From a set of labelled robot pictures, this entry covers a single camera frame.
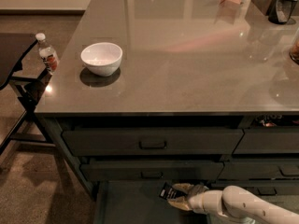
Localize open bottom left drawer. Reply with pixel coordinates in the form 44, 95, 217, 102
93, 181, 211, 224

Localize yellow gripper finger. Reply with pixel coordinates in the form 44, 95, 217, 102
172, 183, 198, 194
167, 198, 192, 211

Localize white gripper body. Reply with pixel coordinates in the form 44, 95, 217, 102
187, 185, 208, 214

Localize clear plastic water bottle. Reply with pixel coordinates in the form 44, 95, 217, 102
36, 33, 60, 74

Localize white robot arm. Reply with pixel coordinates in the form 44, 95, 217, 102
166, 183, 299, 224

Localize dark metal cup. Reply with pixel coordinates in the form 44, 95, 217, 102
268, 0, 297, 24

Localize middle left drawer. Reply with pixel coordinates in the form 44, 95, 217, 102
80, 160, 223, 181

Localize middle right drawer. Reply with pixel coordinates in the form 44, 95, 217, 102
219, 160, 299, 180

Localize dark chair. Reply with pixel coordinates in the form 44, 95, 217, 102
0, 33, 52, 153

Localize bottom right drawer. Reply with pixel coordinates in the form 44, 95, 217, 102
208, 180, 299, 196

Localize top right drawer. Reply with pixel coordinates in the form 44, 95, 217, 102
234, 127, 299, 154

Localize white ceramic bowl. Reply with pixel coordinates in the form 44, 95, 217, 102
80, 42, 123, 77

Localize top left drawer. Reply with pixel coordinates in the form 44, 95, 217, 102
62, 128, 244, 156

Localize glass jar with snacks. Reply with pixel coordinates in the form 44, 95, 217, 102
289, 36, 299, 64

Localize blue rxbar blueberry wrapper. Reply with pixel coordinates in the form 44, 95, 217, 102
159, 183, 182, 200

